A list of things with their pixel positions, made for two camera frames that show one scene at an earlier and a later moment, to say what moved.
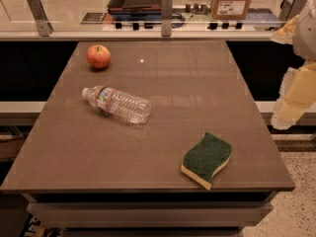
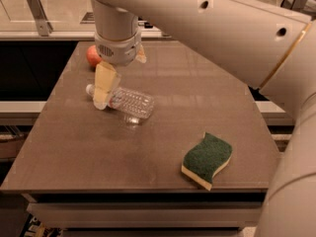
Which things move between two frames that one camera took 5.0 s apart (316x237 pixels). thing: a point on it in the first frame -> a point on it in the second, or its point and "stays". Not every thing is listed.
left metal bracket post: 42,26 stays
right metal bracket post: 288,10 stays
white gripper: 306,34 -> 118,50
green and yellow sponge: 204,158 stays
